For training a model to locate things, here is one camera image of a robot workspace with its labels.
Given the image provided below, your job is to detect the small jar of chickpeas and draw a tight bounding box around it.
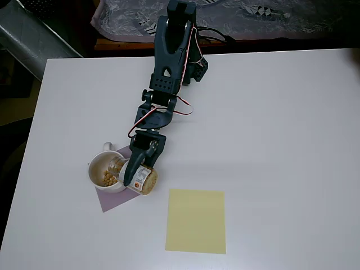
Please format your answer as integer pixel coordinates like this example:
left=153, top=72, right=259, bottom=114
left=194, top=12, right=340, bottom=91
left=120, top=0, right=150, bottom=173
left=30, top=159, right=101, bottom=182
left=108, top=155, right=159, bottom=196

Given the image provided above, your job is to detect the white ceramic mug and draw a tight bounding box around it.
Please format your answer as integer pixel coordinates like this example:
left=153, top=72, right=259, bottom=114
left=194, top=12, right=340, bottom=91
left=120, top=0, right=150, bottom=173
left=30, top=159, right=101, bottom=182
left=88, top=142, right=130, bottom=195

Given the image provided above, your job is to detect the purple paper square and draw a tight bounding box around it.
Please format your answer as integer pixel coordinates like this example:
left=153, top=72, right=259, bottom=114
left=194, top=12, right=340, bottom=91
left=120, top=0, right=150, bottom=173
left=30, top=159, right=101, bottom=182
left=87, top=145, right=141, bottom=213

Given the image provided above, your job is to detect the yellow paper sheet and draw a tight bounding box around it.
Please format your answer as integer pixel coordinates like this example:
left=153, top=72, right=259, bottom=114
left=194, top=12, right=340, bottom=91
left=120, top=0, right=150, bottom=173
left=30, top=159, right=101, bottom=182
left=164, top=188, right=227, bottom=255

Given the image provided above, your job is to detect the brown wooden board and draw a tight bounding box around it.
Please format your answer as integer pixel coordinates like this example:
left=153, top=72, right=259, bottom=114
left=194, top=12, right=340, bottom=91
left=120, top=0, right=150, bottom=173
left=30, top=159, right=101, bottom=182
left=94, top=36, right=338, bottom=52

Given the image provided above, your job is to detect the grey patterned cloth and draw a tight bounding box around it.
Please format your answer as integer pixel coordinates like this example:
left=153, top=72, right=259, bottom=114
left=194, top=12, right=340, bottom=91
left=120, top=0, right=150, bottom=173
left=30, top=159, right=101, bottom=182
left=90, top=0, right=345, bottom=43

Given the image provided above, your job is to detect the red and white servo cable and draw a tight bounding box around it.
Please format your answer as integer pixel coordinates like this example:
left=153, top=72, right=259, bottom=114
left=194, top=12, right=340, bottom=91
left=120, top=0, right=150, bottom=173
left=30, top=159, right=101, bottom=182
left=128, top=24, right=204, bottom=139

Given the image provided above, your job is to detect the black power cable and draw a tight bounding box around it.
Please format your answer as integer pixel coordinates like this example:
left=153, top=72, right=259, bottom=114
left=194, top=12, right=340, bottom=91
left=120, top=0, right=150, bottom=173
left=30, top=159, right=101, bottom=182
left=196, top=26, right=237, bottom=46

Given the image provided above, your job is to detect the silver metal duct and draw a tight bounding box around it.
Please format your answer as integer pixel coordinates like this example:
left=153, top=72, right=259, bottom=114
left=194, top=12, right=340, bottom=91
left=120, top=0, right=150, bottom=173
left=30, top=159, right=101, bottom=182
left=0, top=0, right=84, bottom=82

